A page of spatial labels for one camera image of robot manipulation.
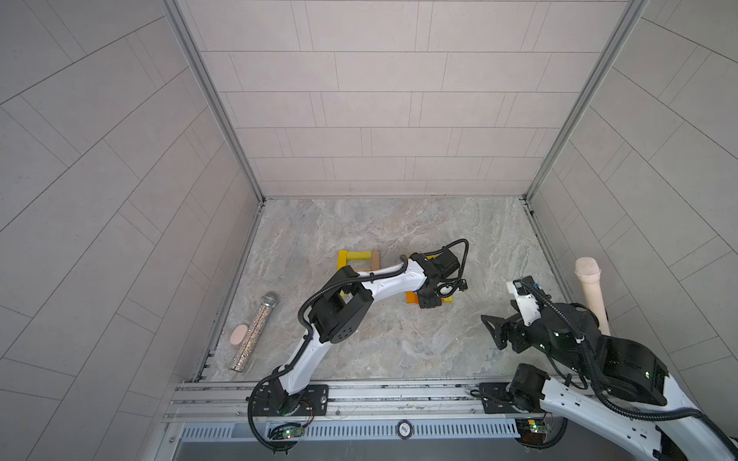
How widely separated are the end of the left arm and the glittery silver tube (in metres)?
0.47

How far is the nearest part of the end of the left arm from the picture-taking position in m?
0.67

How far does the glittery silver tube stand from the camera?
763 millimetres
